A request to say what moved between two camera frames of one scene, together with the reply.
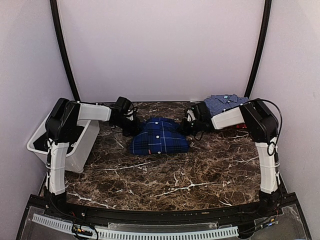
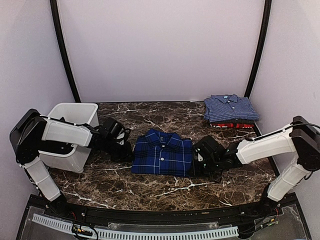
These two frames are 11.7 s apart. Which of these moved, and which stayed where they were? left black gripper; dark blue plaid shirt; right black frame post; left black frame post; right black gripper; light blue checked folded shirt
Moved: dark blue plaid shirt; left black gripper; right black gripper
Stayed: light blue checked folded shirt; left black frame post; right black frame post
